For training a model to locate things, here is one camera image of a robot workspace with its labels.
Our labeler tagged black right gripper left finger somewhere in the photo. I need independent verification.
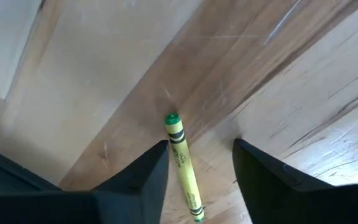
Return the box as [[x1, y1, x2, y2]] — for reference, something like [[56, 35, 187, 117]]
[[0, 139, 171, 224]]

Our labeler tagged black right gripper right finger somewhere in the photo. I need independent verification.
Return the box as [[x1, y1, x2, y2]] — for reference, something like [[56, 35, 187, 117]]
[[232, 138, 358, 224]]

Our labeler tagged black aluminium table frame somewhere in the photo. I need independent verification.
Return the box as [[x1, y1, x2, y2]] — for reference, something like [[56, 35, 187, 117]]
[[0, 142, 62, 194]]

